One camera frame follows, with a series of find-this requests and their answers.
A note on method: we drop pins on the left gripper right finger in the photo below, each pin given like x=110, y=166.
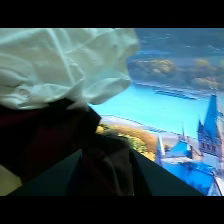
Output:
x=160, y=183

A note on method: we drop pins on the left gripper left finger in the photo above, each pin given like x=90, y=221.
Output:
x=56, y=181

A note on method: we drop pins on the dark red shirt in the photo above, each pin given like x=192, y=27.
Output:
x=50, y=140

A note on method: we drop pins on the beige garment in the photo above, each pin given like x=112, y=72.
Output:
x=7, y=181

